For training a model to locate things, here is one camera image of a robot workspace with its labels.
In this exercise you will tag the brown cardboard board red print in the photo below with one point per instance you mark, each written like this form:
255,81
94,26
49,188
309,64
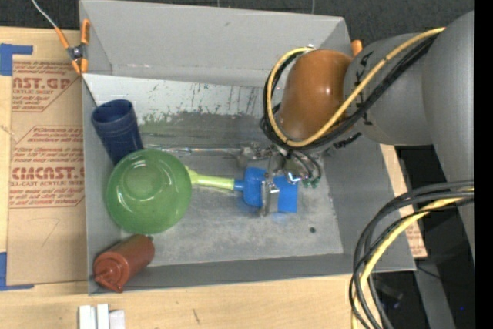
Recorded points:
46,242

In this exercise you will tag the green plastic bowl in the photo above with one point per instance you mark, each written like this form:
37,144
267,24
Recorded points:
148,192

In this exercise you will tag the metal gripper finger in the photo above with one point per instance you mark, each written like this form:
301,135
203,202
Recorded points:
264,200
274,198

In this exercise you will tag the grey metal bin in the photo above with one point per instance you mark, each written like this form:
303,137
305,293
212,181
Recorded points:
215,239

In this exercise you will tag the red-brown squeeze bottle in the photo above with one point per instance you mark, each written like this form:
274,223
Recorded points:
121,262

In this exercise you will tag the dark blue plastic cup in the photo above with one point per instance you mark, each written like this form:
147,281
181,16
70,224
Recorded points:
117,129

